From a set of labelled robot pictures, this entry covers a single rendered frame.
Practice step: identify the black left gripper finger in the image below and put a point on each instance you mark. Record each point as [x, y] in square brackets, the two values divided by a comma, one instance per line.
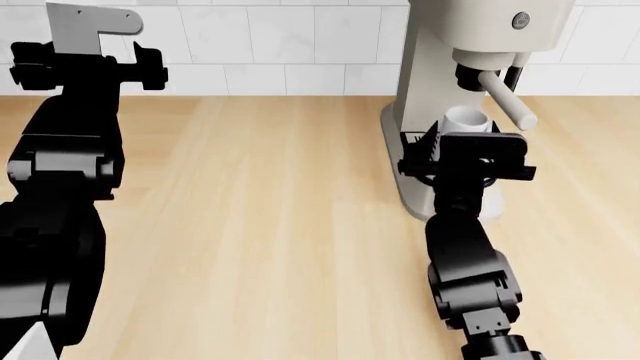
[150, 67]
[30, 65]

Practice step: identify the cream and black steam wand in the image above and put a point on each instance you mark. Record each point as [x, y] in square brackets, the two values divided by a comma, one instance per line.
[517, 69]

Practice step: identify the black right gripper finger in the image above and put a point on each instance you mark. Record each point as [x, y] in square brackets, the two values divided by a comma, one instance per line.
[496, 127]
[429, 148]

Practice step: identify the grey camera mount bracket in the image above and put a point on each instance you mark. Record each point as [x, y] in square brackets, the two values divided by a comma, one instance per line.
[92, 26]

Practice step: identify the white robot torso panel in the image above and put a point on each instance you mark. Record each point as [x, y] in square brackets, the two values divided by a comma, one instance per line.
[22, 347]

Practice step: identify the cream coffee machine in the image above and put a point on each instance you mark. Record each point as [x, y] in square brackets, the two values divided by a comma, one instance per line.
[430, 56]

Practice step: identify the white mug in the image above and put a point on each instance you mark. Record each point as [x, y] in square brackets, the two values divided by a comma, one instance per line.
[465, 125]

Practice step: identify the round grey start button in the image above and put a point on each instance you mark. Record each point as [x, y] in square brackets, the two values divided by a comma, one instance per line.
[522, 20]

